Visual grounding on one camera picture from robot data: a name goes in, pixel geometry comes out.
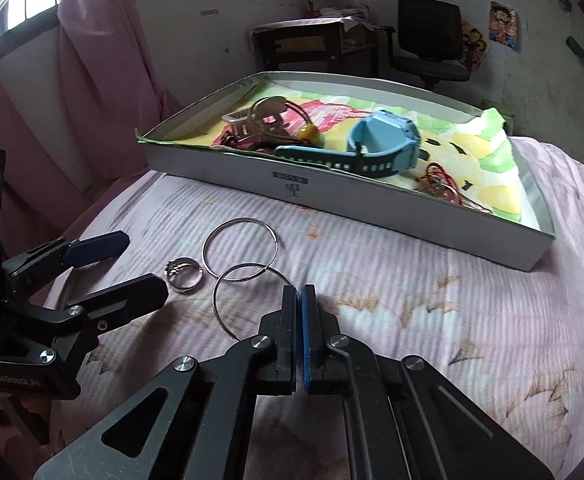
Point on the pink curtain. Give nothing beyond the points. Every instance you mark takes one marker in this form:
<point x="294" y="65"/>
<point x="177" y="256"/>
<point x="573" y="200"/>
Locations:
<point x="97" y="100"/>

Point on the large silver hoop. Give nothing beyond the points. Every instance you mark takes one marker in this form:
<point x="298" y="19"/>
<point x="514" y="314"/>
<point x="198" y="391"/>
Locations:
<point x="207" y="245"/>
<point x="217" y="305"/>

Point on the round cartoon wall picture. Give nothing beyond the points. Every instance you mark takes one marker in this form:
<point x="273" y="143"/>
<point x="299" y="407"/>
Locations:
<point x="474" y="42"/>

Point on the pink floral bedsheet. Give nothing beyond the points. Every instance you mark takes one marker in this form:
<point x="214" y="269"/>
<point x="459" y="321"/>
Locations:
<point x="421" y="320"/>

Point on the blue wrist watch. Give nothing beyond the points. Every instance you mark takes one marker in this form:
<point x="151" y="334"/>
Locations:
<point x="386" y="135"/>

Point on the dark wooden desk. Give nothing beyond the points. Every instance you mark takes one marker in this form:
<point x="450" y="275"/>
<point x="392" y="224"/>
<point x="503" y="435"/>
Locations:
<point x="292" y="40"/>

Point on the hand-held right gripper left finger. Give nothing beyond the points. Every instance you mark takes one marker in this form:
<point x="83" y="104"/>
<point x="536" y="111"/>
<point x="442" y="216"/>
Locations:
<point x="288" y="330"/>

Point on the white shallow cardboard box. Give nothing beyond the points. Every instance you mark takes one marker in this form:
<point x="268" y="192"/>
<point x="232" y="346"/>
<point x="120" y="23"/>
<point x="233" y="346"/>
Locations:
<point x="371" y="210"/>

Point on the green hanging bag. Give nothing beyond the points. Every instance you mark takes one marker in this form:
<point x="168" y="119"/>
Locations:
<point x="575" y="46"/>

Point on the wooden comb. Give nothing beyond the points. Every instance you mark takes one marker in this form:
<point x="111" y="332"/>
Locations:
<point x="234" y="119"/>

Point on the pile of papers on desk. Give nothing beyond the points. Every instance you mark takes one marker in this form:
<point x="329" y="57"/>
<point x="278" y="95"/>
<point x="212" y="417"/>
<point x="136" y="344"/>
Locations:
<point x="342" y="12"/>

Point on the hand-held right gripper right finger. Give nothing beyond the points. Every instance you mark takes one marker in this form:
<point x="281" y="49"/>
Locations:
<point x="308" y="340"/>

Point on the black office chair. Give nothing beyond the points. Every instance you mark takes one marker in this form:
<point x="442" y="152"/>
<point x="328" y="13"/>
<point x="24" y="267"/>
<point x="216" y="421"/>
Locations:
<point x="429" y="25"/>

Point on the colourful printed towel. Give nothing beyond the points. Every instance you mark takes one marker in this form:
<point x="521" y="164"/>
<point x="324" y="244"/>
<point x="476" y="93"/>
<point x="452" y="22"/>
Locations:
<point x="471" y="155"/>

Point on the cartoon wall poster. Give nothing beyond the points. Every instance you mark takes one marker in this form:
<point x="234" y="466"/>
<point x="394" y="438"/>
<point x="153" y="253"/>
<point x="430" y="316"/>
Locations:
<point x="504" y="25"/>

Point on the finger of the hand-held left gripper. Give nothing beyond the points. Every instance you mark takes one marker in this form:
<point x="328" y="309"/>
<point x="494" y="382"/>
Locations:
<point x="94" y="247"/>
<point x="122" y="297"/>

